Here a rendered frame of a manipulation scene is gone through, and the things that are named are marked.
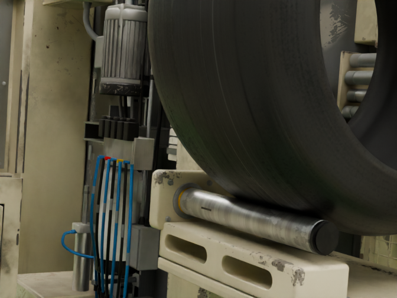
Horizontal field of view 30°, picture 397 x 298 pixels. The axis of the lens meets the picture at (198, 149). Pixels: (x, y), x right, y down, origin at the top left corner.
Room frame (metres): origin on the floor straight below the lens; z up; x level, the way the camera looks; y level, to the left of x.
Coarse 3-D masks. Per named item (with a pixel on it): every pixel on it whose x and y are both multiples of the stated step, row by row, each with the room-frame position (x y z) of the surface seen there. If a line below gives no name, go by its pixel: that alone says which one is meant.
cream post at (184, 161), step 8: (184, 152) 1.36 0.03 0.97; (184, 160) 1.36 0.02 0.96; (192, 160) 1.33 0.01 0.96; (176, 168) 1.38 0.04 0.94; (184, 168) 1.36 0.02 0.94; (192, 168) 1.33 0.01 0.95; (200, 168) 1.31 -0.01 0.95; (168, 280) 1.38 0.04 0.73; (176, 280) 1.36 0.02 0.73; (184, 280) 1.33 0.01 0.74; (168, 288) 1.38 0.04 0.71; (176, 288) 1.36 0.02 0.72; (184, 288) 1.33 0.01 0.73; (192, 288) 1.31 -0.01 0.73; (200, 288) 1.29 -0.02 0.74; (168, 296) 1.38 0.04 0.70; (176, 296) 1.35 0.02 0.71; (184, 296) 1.33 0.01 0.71; (192, 296) 1.31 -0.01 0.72; (200, 296) 1.29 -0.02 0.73; (208, 296) 1.29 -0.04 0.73; (216, 296) 1.30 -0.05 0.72
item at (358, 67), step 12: (348, 60) 1.59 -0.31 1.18; (360, 60) 1.56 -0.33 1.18; (372, 60) 1.53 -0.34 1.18; (348, 72) 1.58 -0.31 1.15; (360, 72) 1.55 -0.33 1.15; (372, 72) 1.52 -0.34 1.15; (348, 84) 1.59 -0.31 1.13; (360, 84) 1.56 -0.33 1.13; (348, 96) 1.59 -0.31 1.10; (360, 96) 1.55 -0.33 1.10; (348, 108) 1.57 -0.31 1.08; (348, 120) 1.60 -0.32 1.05
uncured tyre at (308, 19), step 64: (192, 0) 0.94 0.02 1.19; (256, 0) 0.86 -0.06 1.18; (320, 0) 0.88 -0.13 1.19; (384, 0) 1.34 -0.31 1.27; (192, 64) 0.96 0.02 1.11; (256, 64) 0.87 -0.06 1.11; (320, 64) 0.88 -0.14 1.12; (384, 64) 1.34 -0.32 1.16; (192, 128) 1.02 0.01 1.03; (256, 128) 0.90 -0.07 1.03; (320, 128) 0.89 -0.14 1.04; (384, 128) 1.33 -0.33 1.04; (256, 192) 1.02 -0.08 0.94; (320, 192) 0.93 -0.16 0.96; (384, 192) 0.95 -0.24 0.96
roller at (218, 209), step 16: (192, 192) 1.20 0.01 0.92; (208, 192) 1.17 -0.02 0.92; (192, 208) 1.18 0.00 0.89; (208, 208) 1.14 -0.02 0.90; (224, 208) 1.10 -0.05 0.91; (240, 208) 1.07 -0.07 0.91; (256, 208) 1.05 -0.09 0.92; (272, 208) 1.03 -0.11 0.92; (224, 224) 1.11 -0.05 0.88; (240, 224) 1.06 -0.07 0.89; (256, 224) 1.03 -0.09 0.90; (272, 224) 1.00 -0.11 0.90; (288, 224) 0.97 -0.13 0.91; (304, 224) 0.95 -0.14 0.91; (320, 224) 0.93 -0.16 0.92; (272, 240) 1.02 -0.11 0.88; (288, 240) 0.97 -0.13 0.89; (304, 240) 0.94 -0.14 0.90; (320, 240) 0.93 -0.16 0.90; (336, 240) 0.94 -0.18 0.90
